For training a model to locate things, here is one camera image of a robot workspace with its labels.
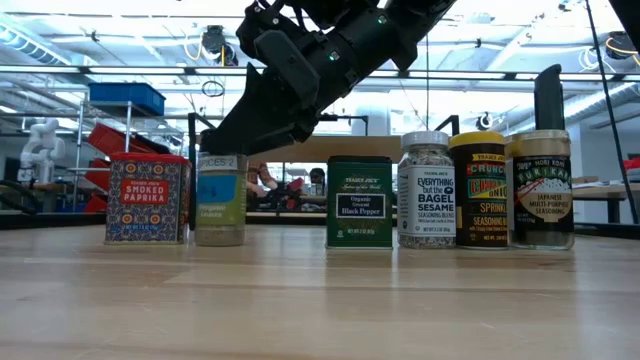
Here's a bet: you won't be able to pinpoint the white-lid bagel sesame jar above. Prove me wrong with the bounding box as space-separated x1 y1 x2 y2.
397 130 457 250

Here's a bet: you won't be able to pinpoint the hanging black cable loop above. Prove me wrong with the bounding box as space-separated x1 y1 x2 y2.
201 79 226 99

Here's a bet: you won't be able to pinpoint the wooden background table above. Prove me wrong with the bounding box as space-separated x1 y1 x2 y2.
572 177 640 224

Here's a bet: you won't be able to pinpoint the wooden shelf riser black legs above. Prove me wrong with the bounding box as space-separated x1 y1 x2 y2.
186 112 462 232

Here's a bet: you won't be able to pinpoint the blue storage bin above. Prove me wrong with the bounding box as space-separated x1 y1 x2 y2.
88 82 167 117

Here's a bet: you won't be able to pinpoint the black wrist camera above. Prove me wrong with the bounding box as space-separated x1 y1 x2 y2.
234 0 311 51

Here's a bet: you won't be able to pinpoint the yellow-lid chili onion jar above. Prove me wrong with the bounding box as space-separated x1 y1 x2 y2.
448 130 510 250

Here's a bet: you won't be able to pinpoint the thin black diagonal rod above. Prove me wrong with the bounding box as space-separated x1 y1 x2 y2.
583 0 640 225

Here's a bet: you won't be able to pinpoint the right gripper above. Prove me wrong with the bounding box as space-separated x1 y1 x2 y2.
199 29 364 157

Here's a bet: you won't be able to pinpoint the green black pepper tin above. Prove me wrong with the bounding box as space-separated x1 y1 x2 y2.
325 154 395 250

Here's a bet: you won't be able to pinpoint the tan-lid furikake jar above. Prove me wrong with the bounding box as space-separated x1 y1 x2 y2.
504 128 576 252

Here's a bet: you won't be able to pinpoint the black-lid green-label spice jar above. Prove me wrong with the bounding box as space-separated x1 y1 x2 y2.
193 130 250 248

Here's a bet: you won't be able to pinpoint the black background gantry frame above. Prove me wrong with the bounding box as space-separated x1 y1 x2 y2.
317 113 370 137

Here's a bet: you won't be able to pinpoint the person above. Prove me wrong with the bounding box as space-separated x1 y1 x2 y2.
307 167 327 197
247 159 281 199

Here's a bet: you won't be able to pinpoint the red storage bin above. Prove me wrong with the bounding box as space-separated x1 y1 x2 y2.
83 158 112 194
82 193 109 215
88 122 174 156

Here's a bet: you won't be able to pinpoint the metal shelving rack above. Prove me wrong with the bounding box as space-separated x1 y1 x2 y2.
67 99 186 214

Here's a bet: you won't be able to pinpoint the white robot figure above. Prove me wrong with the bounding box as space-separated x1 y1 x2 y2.
17 118 66 185

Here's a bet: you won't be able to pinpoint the red-lid smoked paprika tin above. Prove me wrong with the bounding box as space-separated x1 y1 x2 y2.
103 152 194 246

